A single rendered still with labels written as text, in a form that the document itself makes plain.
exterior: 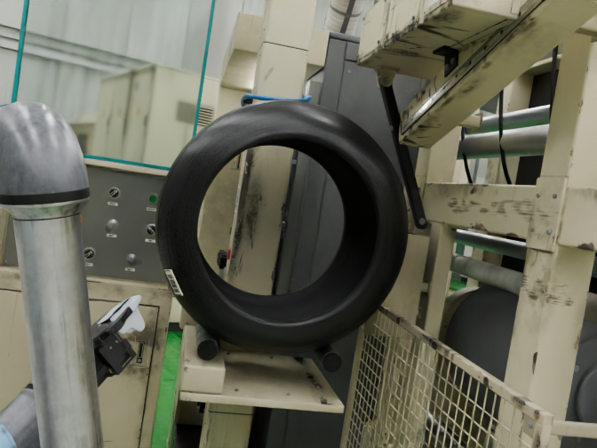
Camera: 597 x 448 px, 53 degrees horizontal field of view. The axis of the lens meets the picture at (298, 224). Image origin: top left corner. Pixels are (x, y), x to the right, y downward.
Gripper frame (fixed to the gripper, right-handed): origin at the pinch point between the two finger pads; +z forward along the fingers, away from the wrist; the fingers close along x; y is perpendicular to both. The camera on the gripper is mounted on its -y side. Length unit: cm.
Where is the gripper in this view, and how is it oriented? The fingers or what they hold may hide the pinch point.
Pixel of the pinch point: (132, 297)
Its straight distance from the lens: 122.3
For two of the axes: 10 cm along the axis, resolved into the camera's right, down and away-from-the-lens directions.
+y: 5.0, 8.0, 3.4
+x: 7.5, -2.0, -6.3
